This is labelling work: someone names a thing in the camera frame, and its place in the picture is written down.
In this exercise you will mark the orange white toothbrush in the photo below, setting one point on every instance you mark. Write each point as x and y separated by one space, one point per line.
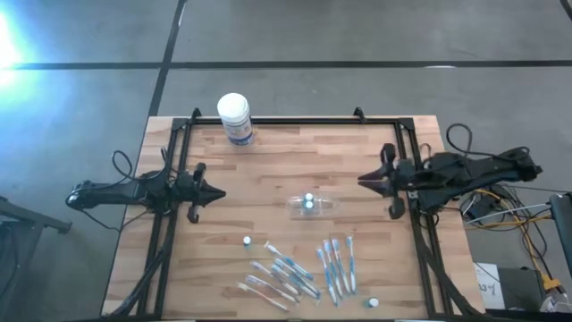
263 298

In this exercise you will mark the white wipes canister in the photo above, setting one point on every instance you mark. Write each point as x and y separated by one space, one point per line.
234 114

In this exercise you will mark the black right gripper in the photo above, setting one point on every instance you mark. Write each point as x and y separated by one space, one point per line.
404 179

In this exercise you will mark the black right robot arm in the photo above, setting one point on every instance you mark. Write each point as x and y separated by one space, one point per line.
469 172

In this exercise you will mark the purple white toothbrush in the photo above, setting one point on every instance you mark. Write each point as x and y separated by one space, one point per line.
272 276
270 289

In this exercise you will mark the black side table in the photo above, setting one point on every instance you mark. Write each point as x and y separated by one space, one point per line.
27 217

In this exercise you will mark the black equipment stand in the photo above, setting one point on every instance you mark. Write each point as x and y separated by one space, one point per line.
564 223

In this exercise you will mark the dark grey box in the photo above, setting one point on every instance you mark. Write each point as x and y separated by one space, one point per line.
520 288

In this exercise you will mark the black power adapter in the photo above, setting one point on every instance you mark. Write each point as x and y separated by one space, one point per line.
481 206

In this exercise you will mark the white paper sheet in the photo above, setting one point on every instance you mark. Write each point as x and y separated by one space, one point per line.
487 286

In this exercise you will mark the black aluminium table frame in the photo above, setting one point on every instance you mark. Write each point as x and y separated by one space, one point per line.
290 121

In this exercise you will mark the clear acrylic organizer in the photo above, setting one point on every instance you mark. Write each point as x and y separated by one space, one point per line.
328 206

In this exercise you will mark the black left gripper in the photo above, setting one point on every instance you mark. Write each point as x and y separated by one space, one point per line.
187 192

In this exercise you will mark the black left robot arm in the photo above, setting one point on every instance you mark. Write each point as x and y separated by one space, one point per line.
111 192

